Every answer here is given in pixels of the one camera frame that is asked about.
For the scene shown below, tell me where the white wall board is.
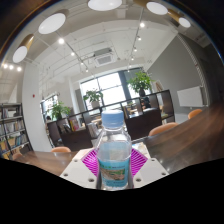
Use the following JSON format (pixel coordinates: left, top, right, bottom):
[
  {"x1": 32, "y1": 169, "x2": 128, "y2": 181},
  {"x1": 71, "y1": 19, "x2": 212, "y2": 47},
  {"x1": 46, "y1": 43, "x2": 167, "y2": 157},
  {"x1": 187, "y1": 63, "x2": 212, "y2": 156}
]
[{"x1": 176, "y1": 85, "x2": 205, "y2": 109}]

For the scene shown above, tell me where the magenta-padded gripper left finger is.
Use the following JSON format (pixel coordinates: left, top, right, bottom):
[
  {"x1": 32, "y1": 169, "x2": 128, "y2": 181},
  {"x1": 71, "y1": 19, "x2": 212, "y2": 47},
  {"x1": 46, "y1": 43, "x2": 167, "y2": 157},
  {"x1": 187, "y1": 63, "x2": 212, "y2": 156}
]
[{"x1": 59, "y1": 148, "x2": 101, "y2": 191}]

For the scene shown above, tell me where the clear water bottle blue cap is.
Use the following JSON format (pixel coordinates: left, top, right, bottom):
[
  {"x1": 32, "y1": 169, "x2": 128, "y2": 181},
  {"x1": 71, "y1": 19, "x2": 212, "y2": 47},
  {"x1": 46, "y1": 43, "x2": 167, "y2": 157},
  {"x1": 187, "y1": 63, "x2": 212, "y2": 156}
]
[{"x1": 94, "y1": 109, "x2": 134, "y2": 191}]

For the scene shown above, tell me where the group of ceiling lights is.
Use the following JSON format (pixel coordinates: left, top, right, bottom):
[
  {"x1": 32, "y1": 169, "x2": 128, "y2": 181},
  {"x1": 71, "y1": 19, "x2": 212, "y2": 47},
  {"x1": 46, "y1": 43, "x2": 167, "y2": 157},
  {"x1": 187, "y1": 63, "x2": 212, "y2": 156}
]
[{"x1": 1, "y1": 0, "x2": 192, "y2": 73}]

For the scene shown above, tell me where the ceiling air conditioner unit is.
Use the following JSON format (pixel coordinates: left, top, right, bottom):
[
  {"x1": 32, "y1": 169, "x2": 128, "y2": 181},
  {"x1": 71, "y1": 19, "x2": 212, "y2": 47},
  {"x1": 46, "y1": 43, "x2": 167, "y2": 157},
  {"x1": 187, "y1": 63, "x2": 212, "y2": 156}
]
[{"x1": 92, "y1": 47, "x2": 116, "y2": 68}]

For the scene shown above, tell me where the leafy potted plant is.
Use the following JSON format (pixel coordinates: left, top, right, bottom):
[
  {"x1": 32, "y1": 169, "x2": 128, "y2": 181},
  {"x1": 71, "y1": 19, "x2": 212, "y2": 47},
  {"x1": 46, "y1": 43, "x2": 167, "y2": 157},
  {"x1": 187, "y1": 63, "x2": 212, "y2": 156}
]
[{"x1": 49, "y1": 101, "x2": 72, "y2": 121}]

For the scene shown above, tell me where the person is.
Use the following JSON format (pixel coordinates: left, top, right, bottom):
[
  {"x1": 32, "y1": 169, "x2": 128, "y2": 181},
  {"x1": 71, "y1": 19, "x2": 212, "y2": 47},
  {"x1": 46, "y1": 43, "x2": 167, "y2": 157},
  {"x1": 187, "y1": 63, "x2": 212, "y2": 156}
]
[{"x1": 139, "y1": 96, "x2": 152, "y2": 111}]

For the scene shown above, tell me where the dark low shelf unit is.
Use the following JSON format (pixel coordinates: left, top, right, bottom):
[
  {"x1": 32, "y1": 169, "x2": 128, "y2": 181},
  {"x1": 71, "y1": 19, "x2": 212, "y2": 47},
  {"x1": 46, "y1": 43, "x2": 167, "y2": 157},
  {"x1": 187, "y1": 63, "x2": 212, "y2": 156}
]
[{"x1": 46, "y1": 88, "x2": 176, "y2": 152}]

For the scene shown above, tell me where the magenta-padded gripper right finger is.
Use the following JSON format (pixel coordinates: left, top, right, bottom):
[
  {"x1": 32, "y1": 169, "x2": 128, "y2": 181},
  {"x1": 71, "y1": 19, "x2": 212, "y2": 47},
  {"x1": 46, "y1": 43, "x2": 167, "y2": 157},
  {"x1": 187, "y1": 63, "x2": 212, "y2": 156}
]
[{"x1": 128, "y1": 148, "x2": 170, "y2": 190}]

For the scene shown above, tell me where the tall dark bookshelf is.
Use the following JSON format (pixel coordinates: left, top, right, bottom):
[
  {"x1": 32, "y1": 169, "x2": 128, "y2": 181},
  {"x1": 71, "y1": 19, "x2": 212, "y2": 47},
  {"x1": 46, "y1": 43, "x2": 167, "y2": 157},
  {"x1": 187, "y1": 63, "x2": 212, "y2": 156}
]
[{"x1": 0, "y1": 102, "x2": 34, "y2": 161}]

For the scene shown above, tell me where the large bushy potted plant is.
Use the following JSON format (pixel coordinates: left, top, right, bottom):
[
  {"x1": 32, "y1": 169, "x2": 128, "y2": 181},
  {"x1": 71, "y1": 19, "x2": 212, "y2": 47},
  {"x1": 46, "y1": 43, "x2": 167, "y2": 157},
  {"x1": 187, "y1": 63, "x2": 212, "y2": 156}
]
[{"x1": 127, "y1": 70, "x2": 153, "y2": 98}]

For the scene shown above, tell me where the small potted plant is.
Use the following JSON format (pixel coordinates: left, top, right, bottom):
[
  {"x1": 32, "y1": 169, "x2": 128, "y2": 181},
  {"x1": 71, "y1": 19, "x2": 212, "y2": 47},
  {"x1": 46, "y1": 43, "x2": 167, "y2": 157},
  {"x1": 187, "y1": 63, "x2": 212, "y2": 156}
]
[{"x1": 82, "y1": 88, "x2": 105, "y2": 110}]

